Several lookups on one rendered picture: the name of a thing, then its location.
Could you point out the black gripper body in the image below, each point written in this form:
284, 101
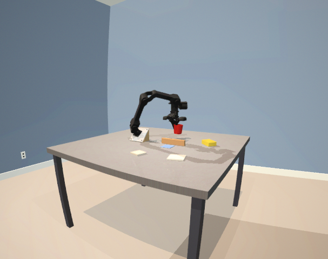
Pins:
178, 118

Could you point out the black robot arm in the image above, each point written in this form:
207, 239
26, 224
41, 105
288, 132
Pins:
175, 102

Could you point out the light brown wooden plank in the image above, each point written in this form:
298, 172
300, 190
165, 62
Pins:
173, 141

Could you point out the red cup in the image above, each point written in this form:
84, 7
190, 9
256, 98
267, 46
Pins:
178, 129

